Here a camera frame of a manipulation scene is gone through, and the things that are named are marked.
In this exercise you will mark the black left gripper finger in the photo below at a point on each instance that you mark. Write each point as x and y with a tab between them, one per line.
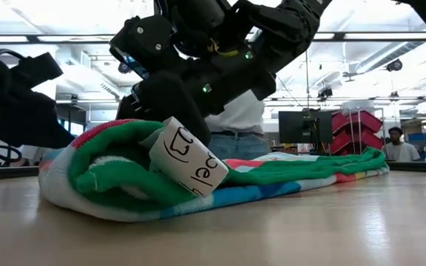
32	125

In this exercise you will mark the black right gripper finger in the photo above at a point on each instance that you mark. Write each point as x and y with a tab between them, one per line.
129	109
172	96

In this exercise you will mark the dinosaur print towel green back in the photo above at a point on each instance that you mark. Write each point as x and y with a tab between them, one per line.
124	173

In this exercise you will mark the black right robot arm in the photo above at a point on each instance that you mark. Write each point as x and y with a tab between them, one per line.
290	26

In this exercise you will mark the person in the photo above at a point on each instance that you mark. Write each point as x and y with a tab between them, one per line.
399	151
239	122

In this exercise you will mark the black ceiling spotlight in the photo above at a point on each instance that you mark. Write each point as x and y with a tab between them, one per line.
395	66
123	68
325	93

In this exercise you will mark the wide black monitor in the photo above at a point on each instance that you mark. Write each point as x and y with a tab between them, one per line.
294	127

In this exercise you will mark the long ceiling light bar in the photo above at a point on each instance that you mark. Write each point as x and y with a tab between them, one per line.
338	36

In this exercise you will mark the red stacked storage bins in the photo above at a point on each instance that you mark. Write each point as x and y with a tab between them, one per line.
361	120

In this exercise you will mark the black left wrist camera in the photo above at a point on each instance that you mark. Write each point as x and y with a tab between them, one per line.
39	70

